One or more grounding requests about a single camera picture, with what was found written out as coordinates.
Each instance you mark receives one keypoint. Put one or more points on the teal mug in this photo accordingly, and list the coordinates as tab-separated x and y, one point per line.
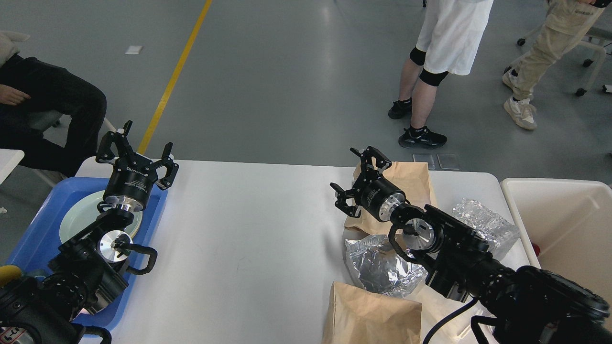
9	273

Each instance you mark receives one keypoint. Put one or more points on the pink ribbed mug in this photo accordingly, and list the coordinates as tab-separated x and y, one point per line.
97	304

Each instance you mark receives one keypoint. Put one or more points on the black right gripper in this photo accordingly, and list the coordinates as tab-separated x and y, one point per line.
377	195

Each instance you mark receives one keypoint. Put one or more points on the person in white shorts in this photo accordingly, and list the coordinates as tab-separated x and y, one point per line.
447	44

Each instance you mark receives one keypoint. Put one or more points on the white plastic bin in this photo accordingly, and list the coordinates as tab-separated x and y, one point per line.
571	221

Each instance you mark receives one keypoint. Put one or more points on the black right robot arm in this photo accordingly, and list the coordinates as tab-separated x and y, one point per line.
528	306

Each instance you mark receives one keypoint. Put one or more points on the seated person at left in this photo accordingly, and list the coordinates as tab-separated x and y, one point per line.
30	85

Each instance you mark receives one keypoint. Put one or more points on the blue plastic tray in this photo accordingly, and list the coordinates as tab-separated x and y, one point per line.
41	240

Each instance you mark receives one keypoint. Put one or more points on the green plate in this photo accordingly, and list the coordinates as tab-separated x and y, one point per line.
80	215

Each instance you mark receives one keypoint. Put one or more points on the brown paper bag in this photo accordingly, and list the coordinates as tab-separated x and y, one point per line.
413	179
356	316

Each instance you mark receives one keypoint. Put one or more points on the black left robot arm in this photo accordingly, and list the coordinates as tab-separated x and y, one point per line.
88	273

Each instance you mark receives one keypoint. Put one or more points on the person in beige trousers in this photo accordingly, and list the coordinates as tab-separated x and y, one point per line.
566	23

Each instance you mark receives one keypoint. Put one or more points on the white side table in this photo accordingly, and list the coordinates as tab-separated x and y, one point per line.
9	159

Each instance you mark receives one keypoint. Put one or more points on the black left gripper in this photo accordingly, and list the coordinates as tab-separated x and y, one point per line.
134	175

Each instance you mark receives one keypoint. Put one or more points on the crumpled foil large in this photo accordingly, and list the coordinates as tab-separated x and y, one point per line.
374	266

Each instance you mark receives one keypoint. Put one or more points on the foil small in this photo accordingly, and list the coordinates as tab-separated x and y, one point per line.
499	233

